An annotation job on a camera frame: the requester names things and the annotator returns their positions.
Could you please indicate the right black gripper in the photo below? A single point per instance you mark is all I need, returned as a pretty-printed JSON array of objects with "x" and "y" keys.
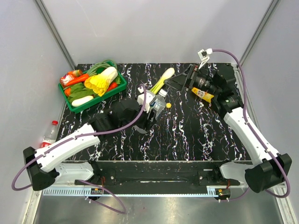
[{"x": 179, "y": 81}]

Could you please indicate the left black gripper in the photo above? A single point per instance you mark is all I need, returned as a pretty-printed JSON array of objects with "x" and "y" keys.
[{"x": 152, "y": 119}]

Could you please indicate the clear bottle blue cap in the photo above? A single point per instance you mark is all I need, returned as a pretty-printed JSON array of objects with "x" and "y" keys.
[{"x": 159, "y": 105}]

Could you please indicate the orange juice bottle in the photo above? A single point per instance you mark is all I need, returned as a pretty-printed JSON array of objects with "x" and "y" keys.
[{"x": 202, "y": 94}]

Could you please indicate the water bottle red cap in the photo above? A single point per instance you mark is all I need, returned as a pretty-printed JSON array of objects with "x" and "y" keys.
[{"x": 50, "y": 134}]

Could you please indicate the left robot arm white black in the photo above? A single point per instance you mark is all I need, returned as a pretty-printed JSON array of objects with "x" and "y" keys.
[{"x": 45, "y": 165}]

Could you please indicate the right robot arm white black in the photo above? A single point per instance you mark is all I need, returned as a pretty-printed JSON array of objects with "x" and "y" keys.
[{"x": 269, "y": 167}]

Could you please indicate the toy green onion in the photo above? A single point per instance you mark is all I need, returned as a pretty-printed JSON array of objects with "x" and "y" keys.
[{"x": 166, "y": 75}]

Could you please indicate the black marble mat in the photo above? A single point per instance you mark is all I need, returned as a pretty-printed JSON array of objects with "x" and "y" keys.
[{"x": 187, "y": 131}]

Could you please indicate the green plastic basket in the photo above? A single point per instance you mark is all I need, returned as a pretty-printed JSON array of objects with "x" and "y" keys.
[{"x": 122, "y": 84}]

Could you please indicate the small orange carrot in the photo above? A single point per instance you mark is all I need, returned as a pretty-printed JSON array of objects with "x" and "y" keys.
[{"x": 112, "y": 86}]

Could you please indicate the toy napa cabbage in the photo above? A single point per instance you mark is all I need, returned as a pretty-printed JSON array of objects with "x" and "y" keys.
[{"x": 100, "y": 83}]

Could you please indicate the green beans bundle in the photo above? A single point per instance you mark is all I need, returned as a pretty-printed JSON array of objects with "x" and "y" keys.
[{"x": 100, "y": 67}]

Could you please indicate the white toy radish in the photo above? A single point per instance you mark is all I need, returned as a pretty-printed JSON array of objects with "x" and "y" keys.
[{"x": 80, "y": 101}]

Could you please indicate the green leafy vegetable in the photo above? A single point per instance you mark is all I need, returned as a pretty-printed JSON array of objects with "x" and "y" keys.
[{"x": 78, "y": 91}]

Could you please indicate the long orange carrot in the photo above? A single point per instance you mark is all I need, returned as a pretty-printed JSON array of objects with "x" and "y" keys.
[{"x": 77, "y": 80}]

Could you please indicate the orange tomato piece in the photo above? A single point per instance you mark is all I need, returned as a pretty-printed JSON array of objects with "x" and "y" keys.
[{"x": 67, "y": 92}]

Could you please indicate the red snack packet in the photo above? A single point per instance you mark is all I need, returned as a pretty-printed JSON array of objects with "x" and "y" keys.
[{"x": 69, "y": 76}]

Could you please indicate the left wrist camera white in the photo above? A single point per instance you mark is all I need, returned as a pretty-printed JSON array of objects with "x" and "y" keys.
[{"x": 148, "y": 99}]

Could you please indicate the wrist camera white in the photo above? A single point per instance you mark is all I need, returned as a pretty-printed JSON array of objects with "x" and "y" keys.
[
  {"x": 148, "y": 99},
  {"x": 204, "y": 56}
]

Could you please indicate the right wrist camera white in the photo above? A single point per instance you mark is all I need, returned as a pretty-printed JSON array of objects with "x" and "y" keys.
[{"x": 204, "y": 56}]

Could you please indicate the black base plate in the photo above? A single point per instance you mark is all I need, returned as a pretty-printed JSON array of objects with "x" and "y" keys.
[{"x": 202, "y": 173}]

